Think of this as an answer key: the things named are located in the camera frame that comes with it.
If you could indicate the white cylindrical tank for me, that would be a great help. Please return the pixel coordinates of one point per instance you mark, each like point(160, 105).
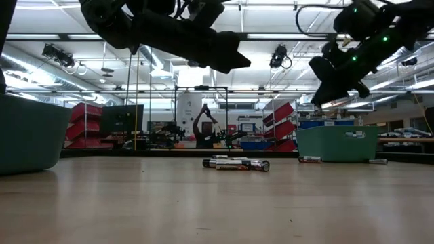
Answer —
point(184, 108)

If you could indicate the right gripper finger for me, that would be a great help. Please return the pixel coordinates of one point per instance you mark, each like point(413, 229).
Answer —
point(362, 89)
point(334, 93)

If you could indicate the black ceiling spotlight cluster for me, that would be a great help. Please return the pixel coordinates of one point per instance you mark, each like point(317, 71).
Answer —
point(57, 56)

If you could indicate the person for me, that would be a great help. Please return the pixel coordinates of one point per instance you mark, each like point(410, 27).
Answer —
point(200, 135)

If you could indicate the dark blue plastic bin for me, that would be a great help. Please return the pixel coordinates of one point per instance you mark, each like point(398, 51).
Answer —
point(30, 135)

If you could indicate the black metal frame stand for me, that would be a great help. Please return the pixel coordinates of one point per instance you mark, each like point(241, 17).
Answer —
point(202, 87)

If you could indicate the black ceiling speaker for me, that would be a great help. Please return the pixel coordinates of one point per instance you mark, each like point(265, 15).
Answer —
point(409, 61)

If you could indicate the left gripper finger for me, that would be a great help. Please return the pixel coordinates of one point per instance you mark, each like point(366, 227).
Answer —
point(230, 54)

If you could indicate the small white-framed screen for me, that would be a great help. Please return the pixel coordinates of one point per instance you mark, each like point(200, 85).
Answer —
point(247, 128)

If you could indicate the black overhead light bar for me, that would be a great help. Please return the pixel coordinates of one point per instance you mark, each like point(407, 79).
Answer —
point(63, 36)

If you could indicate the black computer monitor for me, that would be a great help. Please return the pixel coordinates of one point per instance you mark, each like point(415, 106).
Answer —
point(122, 118)

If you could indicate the grey tube bundle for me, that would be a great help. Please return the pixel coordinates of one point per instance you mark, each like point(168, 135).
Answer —
point(410, 132)

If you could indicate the green plastic bin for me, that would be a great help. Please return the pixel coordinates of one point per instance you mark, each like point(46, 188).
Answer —
point(325, 145)

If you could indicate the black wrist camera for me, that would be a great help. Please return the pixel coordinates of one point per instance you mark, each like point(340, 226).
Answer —
point(213, 13)
point(356, 20)

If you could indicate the silver ventilation duct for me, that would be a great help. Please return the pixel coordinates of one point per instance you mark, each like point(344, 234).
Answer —
point(20, 64)
point(151, 57)

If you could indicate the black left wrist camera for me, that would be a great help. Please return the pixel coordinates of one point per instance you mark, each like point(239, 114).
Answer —
point(213, 13)

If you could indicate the blue storage bin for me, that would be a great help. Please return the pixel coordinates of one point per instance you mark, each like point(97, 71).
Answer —
point(256, 145)
point(312, 124)

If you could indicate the black metal table frame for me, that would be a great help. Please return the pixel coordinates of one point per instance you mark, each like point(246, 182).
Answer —
point(101, 154)

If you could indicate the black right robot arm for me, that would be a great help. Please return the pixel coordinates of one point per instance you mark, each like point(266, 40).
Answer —
point(413, 17)

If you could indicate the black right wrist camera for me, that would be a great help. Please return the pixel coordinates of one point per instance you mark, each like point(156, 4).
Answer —
point(356, 20)

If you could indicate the red storage bin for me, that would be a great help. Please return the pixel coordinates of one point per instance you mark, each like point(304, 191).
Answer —
point(84, 130)
point(84, 112)
point(283, 130)
point(88, 144)
point(279, 113)

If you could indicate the wooden work table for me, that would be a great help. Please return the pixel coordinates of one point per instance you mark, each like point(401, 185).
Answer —
point(407, 139)

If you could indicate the black ceiling disc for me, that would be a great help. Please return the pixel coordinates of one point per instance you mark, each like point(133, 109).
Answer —
point(107, 70)

